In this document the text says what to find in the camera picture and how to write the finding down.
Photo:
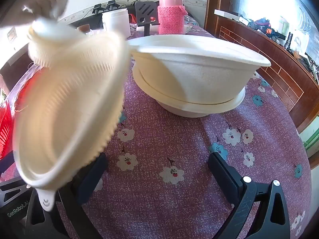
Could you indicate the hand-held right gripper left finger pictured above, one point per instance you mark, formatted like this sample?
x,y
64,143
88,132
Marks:
x,y
96,169

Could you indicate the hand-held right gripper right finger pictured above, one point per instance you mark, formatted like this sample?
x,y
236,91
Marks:
x,y
221,171

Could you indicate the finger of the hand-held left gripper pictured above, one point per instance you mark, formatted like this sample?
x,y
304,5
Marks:
x,y
12,185

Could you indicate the cream ribbed bowl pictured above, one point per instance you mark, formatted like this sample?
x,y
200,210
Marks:
x,y
62,117

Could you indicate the red glass plate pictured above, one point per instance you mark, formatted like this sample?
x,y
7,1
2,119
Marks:
x,y
5,129

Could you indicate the white bowl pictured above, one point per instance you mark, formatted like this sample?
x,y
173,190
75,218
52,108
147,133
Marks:
x,y
199,62
199,109

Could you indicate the purple floral tablecloth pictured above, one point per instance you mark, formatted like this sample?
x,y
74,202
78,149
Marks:
x,y
162,139

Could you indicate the brown wooden cabinet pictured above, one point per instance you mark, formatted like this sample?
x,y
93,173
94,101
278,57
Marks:
x,y
274,62

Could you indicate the black flashlight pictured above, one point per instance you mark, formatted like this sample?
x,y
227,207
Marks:
x,y
288,39

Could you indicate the white plastic jar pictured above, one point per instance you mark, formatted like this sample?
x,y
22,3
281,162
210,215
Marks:
x,y
116,22

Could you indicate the red black tool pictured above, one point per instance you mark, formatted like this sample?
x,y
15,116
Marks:
x,y
263,24

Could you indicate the red plastic bag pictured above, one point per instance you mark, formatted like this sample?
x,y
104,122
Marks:
x,y
132,19

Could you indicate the white flat box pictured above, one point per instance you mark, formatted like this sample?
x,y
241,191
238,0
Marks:
x,y
225,13

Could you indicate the black grey device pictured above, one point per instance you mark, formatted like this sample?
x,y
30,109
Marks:
x,y
111,5
97,8

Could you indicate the pink thermos with knitted sleeve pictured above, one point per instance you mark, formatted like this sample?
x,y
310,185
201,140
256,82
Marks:
x,y
171,17

